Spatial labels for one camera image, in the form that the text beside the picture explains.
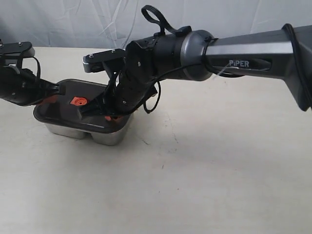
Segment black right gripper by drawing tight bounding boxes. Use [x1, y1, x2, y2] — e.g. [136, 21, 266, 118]
[80, 40, 158, 121]

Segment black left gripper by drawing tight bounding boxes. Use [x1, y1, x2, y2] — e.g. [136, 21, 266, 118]
[0, 65, 66, 106]

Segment dark transparent lid orange seal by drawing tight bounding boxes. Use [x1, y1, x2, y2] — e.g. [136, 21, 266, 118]
[33, 79, 133, 134]

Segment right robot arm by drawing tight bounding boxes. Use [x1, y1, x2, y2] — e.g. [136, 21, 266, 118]
[79, 23, 312, 117]

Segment steel two-compartment lunch box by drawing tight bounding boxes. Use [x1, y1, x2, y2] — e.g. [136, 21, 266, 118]
[33, 78, 135, 146]

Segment white fabric backdrop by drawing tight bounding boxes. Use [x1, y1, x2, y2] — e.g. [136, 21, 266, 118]
[0, 0, 312, 48]

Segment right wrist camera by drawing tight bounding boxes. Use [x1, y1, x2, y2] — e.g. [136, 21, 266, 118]
[82, 49, 126, 73]

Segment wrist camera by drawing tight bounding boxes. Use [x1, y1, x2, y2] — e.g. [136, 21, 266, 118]
[82, 49, 126, 73]
[0, 40, 35, 68]

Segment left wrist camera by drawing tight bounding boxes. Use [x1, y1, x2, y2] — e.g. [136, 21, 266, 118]
[0, 40, 35, 68]

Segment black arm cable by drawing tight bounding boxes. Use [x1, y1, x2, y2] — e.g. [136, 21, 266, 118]
[141, 4, 192, 37]

